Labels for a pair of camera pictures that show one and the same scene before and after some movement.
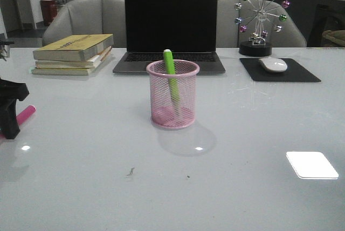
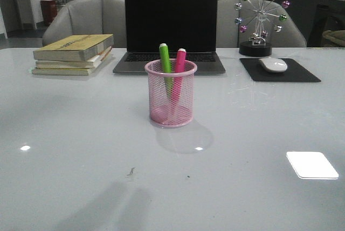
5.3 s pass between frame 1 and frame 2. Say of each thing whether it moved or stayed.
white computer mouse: stayed
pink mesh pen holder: stayed
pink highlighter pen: moved
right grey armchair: stayed
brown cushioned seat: stayed
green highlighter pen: moved
